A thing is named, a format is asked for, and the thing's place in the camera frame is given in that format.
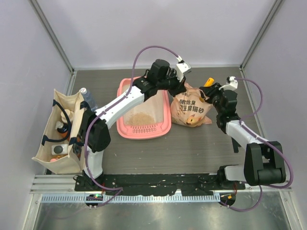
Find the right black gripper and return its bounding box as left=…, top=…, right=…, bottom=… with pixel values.
left=200, top=83, right=226, bottom=115

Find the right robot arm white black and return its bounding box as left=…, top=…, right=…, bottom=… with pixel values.
left=200, top=83, right=286, bottom=189

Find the tan litter pile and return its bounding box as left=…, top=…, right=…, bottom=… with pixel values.
left=124, top=113, right=155, bottom=126

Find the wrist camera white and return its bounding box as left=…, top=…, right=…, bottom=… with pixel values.
left=219, top=76, right=238, bottom=91
left=175, top=56, right=191, bottom=82

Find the pink litter box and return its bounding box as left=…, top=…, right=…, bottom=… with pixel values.
left=116, top=91, right=171, bottom=139

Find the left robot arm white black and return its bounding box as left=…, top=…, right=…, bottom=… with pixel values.
left=80, top=59, right=191, bottom=191

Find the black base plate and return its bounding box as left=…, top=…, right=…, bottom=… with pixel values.
left=73, top=173, right=245, bottom=196

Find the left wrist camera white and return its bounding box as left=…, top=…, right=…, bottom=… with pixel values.
left=175, top=56, right=191, bottom=82

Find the black bag clip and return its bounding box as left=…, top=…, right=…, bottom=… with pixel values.
left=231, top=138, right=241, bottom=153

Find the aluminium rail frame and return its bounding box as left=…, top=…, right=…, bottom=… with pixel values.
left=30, top=172, right=293, bottom=204

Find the white bottle grey cap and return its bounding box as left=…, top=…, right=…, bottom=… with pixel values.
left=51, top=144, right=68, bottom=156

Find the beige canvas tote bag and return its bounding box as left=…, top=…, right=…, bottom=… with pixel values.
left=32, top=90, right=89, bottom=174

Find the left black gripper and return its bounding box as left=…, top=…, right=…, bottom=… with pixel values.
left=157, top=69, right=187, bottom=98

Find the pink cat litter bag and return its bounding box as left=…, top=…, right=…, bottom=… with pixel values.
left=170, top=83, right=213, bottom=127

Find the yellow plastic scoop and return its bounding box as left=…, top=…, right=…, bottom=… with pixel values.
left=204, top=78, right=214, bottom=87

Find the dark bottle white pump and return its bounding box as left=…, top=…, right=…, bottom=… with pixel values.
left=55, top=121, right=69, bottom=136

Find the clear plastic water bottle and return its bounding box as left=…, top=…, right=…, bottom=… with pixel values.
left=80, top=88, right=98, bottom=111

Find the beige wooden item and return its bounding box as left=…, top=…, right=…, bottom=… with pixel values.
left=60, top=109, right=74, bottom=124

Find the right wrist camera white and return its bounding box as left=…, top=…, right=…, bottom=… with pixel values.
left=219, top=76, right=238, bottom=91

